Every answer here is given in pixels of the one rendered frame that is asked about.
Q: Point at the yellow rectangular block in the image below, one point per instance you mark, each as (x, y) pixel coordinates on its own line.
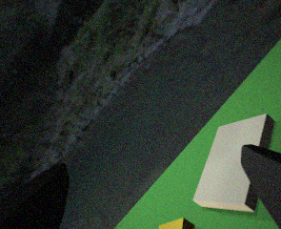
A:
(178, 224)

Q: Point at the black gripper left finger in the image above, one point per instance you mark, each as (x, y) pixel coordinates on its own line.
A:
(39, 203)

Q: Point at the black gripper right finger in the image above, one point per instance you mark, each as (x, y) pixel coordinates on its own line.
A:
(263, 169)

